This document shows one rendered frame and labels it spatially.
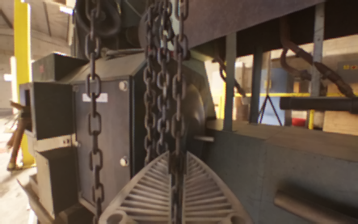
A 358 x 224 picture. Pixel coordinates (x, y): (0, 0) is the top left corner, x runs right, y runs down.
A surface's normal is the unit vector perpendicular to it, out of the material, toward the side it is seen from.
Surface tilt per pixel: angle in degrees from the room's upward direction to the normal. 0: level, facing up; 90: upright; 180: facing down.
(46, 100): 90
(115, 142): 90
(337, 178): 90
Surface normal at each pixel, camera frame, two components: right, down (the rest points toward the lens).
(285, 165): -0.75, 0.04
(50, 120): 0.88, 0.06
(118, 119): -0.48, 0.06
